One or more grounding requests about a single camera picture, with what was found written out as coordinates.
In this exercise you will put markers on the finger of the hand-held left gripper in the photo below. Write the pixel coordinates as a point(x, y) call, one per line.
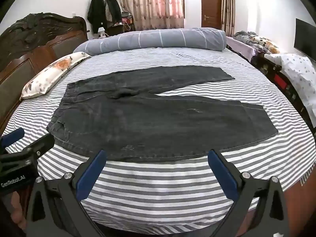
point(42, 145)
point(12, 138)

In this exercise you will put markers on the grey white striped bed sheet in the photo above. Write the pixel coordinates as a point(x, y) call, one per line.
point(160, 190)

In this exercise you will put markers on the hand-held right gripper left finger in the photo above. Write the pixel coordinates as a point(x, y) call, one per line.
point(90, 177)

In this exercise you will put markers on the floral blanket pile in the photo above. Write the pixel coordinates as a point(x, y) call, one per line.
point(261, 42)

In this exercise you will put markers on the brown wooden door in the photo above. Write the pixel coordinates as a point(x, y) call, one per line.
point(211, 5)

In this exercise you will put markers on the white house-shaped ornament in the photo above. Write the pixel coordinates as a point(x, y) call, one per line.
point(100, 32)

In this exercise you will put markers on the black jacket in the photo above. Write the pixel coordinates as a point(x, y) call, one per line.
point(96, 12)

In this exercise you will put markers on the white dotted cloth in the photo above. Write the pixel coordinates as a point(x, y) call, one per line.
point(298, 71)

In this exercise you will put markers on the dark grey denim pants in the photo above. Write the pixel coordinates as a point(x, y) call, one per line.
point(148, 118)

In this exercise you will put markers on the dark wooden nightstand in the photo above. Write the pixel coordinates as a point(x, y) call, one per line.
point(118, 29)

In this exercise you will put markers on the pink patterned curtain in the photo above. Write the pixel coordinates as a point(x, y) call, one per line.
point(153, 2)

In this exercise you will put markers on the light purple cloth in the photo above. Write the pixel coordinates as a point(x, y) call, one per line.
point(240, 47)

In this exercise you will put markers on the carved wooden headboard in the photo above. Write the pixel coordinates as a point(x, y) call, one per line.
point(29, 42)

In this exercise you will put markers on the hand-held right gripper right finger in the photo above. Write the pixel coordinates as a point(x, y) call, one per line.
point(223, 177)

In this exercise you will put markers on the grey jacket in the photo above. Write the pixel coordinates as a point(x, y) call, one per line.
point(113, 9)

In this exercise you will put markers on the black wall television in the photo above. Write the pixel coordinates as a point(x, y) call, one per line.
point(306, 39)

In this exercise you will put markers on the brown patterned curtain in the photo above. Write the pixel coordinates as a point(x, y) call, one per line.
point(227, 5)

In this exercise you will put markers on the floral pillow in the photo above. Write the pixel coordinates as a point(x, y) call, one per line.
point(49, 74)

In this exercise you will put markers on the person's left hand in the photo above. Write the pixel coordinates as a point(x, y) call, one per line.
point(17, 212)

